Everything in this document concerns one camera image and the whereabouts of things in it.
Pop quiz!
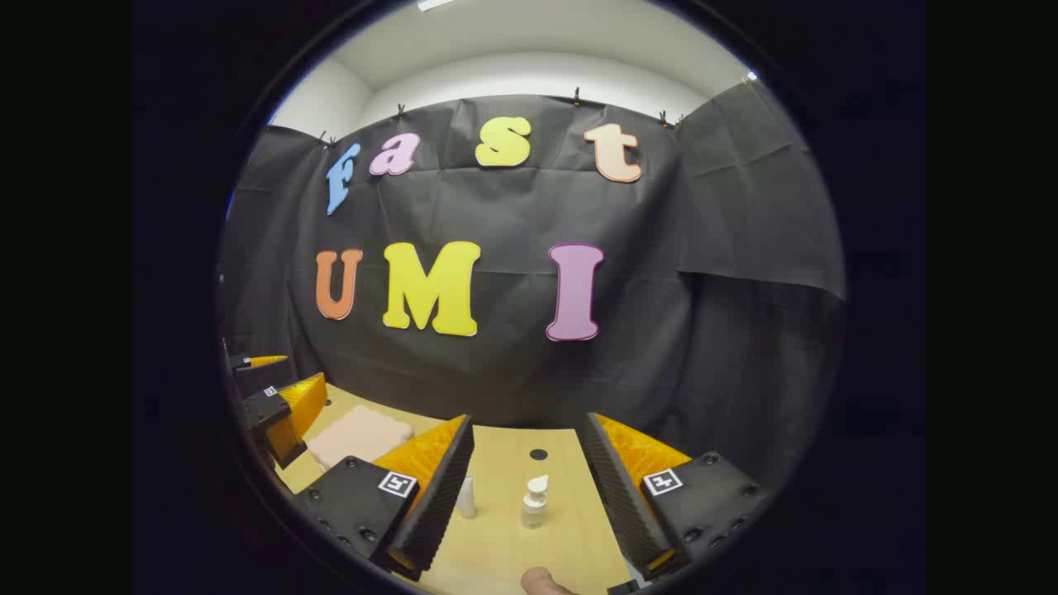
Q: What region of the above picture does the black backdrop cloth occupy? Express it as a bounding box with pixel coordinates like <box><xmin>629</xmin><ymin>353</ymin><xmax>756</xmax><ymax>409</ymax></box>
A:
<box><xmin>219</xmin><ymin>79</ymin><xmax>846</xmax><ymax>498</ymax></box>

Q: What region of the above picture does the white pump bottle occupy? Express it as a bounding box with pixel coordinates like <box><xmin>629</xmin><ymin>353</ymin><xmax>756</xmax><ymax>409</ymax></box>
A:
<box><xmin>520</xmin><ymin>474</ymin><xmax>551</xmax><ymax>531</ymax></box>

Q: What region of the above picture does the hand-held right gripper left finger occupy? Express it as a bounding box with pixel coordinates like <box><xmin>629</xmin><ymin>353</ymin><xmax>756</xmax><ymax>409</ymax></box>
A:
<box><xmin>295</xmin><ymin>414</ymin><xmax>476</xmax><ymax>581</ymax></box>

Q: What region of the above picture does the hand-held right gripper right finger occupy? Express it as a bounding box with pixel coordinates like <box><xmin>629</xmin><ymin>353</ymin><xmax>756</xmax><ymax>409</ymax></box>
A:
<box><xmin>584</xmin><ymin>412</ymin><xmax>774</xmax><ymax>581</ymax></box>

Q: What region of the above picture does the pink suitcase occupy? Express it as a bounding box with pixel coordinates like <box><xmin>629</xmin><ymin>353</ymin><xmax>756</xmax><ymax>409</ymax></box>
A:
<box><xmin>306</xmin><ymin>404</ymin><xmax>415</xmax><ymax>474</ymax></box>

